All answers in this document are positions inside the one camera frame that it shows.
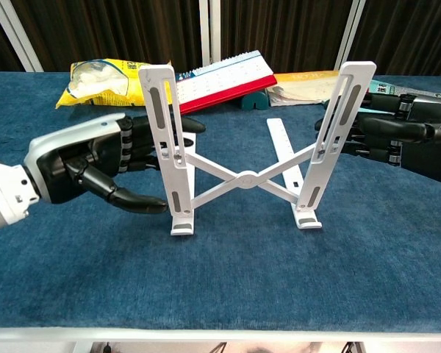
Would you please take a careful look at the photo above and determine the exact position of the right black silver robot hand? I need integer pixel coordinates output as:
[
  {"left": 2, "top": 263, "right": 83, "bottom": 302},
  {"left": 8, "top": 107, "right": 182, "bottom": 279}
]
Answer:
[{"left": 315, "top": 91, "right": 441, "bottom": 187}]

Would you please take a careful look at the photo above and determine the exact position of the yellow snack bag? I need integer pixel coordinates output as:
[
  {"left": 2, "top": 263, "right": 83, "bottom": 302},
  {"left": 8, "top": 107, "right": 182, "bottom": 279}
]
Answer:
[{"left": 54, "top": 57, "right": 179, "bottom": 110}]

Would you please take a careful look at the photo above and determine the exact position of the beige yellow paper package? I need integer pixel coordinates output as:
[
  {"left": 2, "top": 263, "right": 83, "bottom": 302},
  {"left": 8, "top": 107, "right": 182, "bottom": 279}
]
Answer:
[{"left": 266, "top": 69, "right": 354, "bottom": 107}]

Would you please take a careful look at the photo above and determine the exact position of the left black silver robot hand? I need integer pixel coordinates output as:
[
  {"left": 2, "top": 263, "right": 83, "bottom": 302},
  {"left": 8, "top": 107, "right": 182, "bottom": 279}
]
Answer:
[{"left": 23, "top": 113, "right": 207, "bottom": 215}]

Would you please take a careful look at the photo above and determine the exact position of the teal plastic package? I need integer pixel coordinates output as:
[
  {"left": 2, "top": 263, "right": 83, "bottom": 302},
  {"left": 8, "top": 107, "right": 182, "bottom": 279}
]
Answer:
[{"left": 367, "top": 75, "right": 441, "bottom": 103}]

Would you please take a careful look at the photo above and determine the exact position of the white folding laptop stand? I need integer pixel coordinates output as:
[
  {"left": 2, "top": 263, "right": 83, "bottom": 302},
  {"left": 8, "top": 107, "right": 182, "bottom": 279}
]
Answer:
[{"left": 137, "top": 60, "right": 377, "bottom": 236}]

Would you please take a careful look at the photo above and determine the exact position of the blue felt table cover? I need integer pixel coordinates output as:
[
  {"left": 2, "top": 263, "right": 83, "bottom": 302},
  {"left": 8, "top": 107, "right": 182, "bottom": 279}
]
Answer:
[{"left": 0, "top": 71, "right": 441, "bottom": 330}]

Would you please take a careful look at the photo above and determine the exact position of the red white desk calendar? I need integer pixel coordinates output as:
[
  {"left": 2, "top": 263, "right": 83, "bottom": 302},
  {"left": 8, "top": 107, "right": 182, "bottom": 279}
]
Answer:
[{"left": 175, "top": 49, "right": 279, "bottom": 115}]

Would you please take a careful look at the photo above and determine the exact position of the small dark teal holder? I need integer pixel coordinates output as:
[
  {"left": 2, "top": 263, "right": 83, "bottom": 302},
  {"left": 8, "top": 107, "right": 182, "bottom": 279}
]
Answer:
[{"left": 241, "top": 91, "right": 270, "bottom": 110}]

